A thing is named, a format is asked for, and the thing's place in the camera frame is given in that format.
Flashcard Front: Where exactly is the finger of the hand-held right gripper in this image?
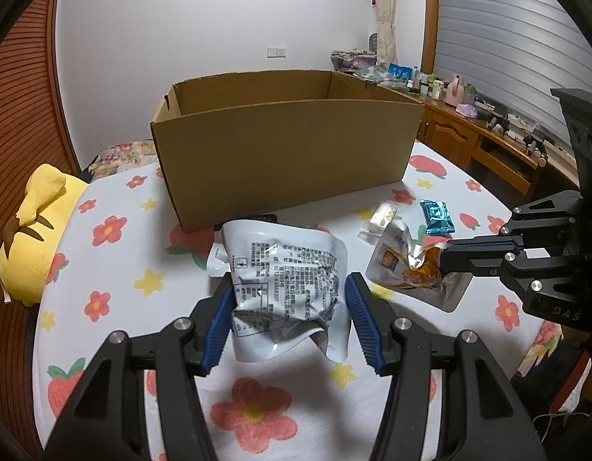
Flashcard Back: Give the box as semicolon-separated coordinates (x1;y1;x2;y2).
439;249;574;309
446;191;584;255

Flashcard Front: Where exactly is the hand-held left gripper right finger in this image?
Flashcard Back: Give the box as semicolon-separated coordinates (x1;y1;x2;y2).
345;272;549;461

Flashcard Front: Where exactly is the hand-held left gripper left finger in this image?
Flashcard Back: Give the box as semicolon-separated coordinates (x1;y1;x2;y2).
43;276;239;461

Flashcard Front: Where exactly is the teal snack packet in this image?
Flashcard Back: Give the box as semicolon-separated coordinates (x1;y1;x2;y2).
419;199;456;236

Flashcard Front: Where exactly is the orange silver snack packet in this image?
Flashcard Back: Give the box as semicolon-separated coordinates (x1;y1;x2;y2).
364;220;472;313

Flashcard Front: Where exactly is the silver white printed snack packet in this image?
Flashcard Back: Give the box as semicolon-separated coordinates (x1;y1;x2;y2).
207;219;349;364

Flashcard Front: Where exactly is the small clear yellow snack packet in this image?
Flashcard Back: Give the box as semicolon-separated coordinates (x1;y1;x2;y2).
358;202;403;241

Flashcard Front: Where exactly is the brown cardboard box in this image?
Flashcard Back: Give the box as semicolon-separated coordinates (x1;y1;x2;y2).
149;70;426;234

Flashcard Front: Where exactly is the wooden cabinet counter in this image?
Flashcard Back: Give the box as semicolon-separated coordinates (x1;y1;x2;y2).
411;95;586;199

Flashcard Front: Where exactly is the grey window blind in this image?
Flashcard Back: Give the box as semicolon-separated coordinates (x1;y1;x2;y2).
433;0;592;154

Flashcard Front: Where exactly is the cluster of small bottles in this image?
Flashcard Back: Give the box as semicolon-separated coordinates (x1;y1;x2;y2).
406;67;446;99

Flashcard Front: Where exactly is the green patterned cloth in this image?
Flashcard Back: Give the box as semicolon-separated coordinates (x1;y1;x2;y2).
356;66;398;86

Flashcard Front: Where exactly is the yellow plush pillow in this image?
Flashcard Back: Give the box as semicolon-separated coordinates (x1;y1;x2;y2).
0;163;93;305

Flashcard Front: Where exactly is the pile of patterned fabrics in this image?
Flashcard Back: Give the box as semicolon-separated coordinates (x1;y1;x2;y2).
331;48;376;71

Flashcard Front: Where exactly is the cream curtain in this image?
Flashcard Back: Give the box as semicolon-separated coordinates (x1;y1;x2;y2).
370;0;398;66

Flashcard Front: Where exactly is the wooden louvred wardrobe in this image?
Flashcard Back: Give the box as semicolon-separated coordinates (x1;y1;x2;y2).
0;0;83;260

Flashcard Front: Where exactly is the wooden window frame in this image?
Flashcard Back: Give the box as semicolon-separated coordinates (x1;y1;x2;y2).
418;0;441;76

